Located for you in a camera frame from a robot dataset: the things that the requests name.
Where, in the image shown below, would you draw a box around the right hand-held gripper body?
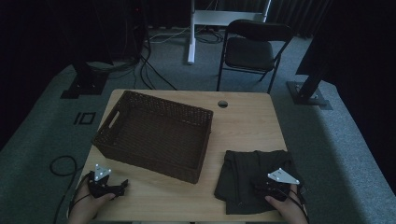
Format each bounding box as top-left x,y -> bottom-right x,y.
258,167 -> 302,203

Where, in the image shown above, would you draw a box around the dark cloth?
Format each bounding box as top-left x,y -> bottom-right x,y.
213,149 -> 305,216

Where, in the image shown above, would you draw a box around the white desk frame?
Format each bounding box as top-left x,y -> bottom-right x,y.
186,0 -> 273,65

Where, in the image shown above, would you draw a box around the brown wicker basket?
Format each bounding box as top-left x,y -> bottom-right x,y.
91,90 -> 215,185

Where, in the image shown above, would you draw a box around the person's right hand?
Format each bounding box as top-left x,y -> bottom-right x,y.
264,185 -> 309,224

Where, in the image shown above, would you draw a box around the black stand base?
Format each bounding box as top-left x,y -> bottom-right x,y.
60,60 -> 110,100
286,72 -> 333,111

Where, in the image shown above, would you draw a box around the white floor cables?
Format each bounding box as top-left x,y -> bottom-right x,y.
148,25 -> 191,45

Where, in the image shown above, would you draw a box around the black folding chair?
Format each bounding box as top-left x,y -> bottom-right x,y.
216,19 -> 295,94

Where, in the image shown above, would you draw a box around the black floor cable bundle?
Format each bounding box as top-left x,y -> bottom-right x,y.
133,27 -> 179,91

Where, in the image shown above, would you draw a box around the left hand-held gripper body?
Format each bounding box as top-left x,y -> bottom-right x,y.
87,163 -> 122,200

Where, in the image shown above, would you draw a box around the black looped floor cable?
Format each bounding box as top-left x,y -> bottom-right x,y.
49,155 -> 79,224

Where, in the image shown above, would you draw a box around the person's left hand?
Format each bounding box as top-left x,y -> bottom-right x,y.
68,184 -> 117,224

